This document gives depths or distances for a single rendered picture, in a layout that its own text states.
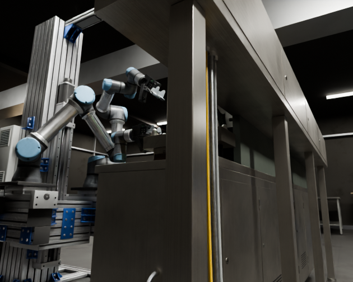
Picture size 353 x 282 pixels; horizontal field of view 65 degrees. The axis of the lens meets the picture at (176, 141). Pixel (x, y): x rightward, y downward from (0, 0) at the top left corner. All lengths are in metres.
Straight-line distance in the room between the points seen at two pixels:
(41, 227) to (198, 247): 1.23
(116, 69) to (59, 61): 2.88
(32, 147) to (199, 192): 1.19
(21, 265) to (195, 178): 1.61
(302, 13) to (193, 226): 3.58
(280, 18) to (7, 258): 3.66
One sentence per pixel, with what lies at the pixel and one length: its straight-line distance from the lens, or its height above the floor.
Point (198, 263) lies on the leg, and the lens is 0.52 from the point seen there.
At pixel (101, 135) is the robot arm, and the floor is 1.13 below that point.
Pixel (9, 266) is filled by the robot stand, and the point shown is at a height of 0.33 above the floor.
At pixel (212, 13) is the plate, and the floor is 1.14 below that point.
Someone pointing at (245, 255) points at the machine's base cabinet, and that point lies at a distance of 1.29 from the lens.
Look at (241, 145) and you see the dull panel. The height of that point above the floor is 0.99.
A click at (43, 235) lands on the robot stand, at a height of 0.55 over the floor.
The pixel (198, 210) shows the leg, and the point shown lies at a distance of 0.50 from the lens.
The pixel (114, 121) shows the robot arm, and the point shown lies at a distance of 2.15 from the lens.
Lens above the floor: 0.72
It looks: 13 degrees up
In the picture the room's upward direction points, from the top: 1 degrees clockwise
